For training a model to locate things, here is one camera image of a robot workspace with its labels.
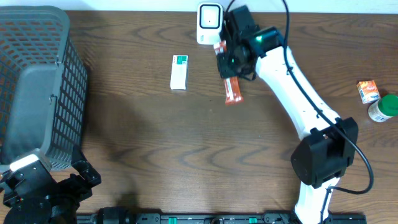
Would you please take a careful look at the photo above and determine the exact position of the white Panadol medicine box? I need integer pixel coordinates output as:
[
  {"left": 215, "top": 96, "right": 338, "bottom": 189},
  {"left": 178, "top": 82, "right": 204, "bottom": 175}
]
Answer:
[{"left": 170, "top": 55, "right": 188, "bottom": 90}]

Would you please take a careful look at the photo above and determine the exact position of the black camera cable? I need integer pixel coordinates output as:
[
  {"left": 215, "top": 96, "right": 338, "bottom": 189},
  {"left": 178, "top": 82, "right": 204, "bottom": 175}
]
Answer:
[{"left": 223, "top": 0, "right": 292, "bottom": 72}]

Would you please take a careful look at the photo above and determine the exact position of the orange snack packet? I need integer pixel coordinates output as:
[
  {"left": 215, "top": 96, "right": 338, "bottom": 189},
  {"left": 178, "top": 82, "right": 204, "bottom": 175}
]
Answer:
[{"left": 213, "top": 40, "right": 243, "bottom": 105}]

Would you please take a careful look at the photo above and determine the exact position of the grey plastic basket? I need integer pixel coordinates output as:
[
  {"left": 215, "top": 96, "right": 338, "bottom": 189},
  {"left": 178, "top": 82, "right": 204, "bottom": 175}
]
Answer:
[{"left": 1, "top": 6, "right": 88, "bottom": 170}]

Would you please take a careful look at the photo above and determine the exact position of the green lid jar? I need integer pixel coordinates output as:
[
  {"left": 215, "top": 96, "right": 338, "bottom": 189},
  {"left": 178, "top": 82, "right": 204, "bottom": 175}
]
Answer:
[{"left": 368, "top": 95, "right": 398, "bottom": 123}]

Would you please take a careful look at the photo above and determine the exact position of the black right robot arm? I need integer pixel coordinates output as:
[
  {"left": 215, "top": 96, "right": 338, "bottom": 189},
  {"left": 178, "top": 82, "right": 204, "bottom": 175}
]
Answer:
[{"left": 214, "top": 26, "right": 374, "bottom": 223}]

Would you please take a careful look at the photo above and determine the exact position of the orange Kleenex tissue pack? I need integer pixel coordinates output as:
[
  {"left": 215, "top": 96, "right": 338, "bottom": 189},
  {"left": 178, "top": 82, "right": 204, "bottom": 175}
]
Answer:
[{"left": 356, "top": 80, "right": 380, "bottom": 104}]

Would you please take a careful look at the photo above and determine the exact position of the white barcode scanner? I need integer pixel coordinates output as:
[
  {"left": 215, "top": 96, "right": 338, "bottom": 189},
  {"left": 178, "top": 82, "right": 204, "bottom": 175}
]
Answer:
[{"left": 197, "top": 2, "right": 223, "bottom": 45}]

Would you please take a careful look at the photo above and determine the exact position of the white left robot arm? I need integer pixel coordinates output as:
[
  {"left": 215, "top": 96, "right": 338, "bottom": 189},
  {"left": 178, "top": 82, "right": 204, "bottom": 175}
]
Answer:
[{"left": 1, "top": 147, "right": 101, "bottom": 224}]

